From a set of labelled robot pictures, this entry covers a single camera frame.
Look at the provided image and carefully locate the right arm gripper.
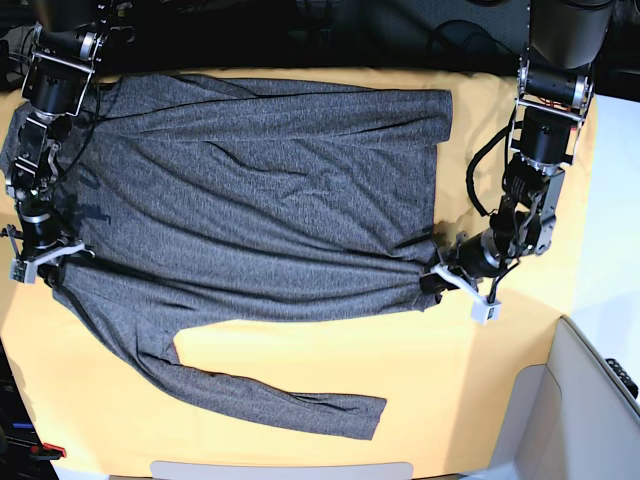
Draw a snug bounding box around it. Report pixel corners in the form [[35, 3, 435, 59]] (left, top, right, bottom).
[[2, 213, 95, 288]]

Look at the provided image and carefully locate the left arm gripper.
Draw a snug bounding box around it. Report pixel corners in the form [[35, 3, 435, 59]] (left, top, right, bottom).
[[419, 228, 508, 303]]

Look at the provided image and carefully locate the grey long-sleeve shirt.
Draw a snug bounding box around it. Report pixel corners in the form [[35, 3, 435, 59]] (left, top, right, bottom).
[[52, 75, 453, 440]]

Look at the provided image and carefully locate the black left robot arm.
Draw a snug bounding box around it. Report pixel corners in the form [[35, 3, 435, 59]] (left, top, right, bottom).
[[421, 1, 614, 306]]

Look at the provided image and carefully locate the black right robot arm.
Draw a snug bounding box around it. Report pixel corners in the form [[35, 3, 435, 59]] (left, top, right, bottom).
[[1, 1, 118, 288]]

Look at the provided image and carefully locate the yellow table cloth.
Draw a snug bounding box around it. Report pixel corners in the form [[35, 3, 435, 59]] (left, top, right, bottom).
[[0, 67, 599, 476]]

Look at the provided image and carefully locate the red black clamp left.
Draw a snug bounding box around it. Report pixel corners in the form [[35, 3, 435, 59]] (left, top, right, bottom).
[[29, 443, 66, 461]]

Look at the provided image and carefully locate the white cardboard box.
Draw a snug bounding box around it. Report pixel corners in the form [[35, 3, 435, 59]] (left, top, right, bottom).
[[487, 317, 639, 479]]

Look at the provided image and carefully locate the black remote on box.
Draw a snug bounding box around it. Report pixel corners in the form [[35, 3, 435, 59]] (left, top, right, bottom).
[[606, 358, 639, 400]]

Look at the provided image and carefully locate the grey tray edge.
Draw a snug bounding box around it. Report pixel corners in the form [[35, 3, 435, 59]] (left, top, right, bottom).
[[150, 461, 414, 480]]

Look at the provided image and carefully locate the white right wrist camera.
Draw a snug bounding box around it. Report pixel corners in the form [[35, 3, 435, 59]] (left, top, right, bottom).
[[9, 258, 38, 284]]

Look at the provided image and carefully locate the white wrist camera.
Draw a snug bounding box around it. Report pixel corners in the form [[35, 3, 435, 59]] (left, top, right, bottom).
[[9, 258, 38, 284], [471, 297, 502, 325]]

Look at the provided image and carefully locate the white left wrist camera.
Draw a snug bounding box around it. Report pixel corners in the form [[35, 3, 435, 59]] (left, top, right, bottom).
[[471, 297, 502, 325]]

